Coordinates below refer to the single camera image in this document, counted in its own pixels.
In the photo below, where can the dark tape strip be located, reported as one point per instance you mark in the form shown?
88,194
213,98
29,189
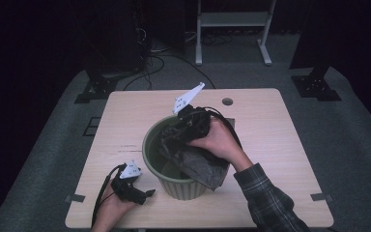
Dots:
75,198
321,197

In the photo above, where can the person's right hand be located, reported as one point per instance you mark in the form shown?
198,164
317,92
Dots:
220,141

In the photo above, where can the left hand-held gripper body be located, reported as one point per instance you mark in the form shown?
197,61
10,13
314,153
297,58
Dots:
127,190

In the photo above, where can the black metal stand base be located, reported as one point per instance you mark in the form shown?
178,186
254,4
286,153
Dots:
98,90
315,87

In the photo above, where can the green plastic trash bin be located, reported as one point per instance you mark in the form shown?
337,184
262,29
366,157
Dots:
180,190

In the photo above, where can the white metal stand frame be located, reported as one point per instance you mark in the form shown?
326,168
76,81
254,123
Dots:
233,19

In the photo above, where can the round grey table grommet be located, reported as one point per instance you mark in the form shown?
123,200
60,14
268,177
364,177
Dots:
227,101

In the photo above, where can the person's left hand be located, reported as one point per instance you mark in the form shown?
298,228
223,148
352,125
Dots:
109,212

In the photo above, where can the dark equipment cabinet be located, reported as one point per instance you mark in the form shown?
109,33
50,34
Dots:
119,35

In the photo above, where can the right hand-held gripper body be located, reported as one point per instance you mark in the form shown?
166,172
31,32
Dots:
194,124

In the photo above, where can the black plastic garbage bag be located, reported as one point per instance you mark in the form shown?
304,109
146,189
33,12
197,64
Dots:
199,167

